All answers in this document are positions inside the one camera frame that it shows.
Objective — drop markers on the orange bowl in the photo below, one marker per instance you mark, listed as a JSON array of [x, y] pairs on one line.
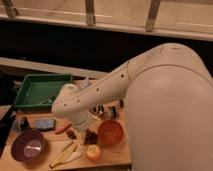
[[110, 132]]

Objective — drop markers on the yellow red apple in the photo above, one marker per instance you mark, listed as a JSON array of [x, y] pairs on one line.
[[93, 153]]

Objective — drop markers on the blue sponge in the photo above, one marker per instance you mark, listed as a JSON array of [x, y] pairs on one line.
[[45, 124]]

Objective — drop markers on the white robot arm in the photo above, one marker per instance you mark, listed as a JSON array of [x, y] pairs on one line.
[[168, 95]]

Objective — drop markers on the small metal cup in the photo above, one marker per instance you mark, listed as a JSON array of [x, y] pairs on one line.
[[100, 111]]

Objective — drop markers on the green plastic tray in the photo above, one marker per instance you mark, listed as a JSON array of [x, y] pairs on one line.
[[38, 87]]

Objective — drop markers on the orange carrot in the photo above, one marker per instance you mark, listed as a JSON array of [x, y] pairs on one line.
[[63, 128]]

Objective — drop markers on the bunch of dark grapes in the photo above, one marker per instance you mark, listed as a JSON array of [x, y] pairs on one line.
[[89, 137]]

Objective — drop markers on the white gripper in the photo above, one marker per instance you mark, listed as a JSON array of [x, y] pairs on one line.
[[82, 126]]

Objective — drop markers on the dark object at left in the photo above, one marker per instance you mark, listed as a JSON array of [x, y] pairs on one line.
[[23, 124]]

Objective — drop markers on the small utensil in tray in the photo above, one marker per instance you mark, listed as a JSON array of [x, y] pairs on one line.
[[46, 101]]

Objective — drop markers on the small dark can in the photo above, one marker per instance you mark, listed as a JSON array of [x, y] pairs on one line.
[[114, 114]]

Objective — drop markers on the purple bowl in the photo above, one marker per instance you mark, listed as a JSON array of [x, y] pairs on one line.
[[27, 146]]

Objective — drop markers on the grey cloth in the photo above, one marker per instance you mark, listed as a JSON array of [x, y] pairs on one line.
[[85, 83]]

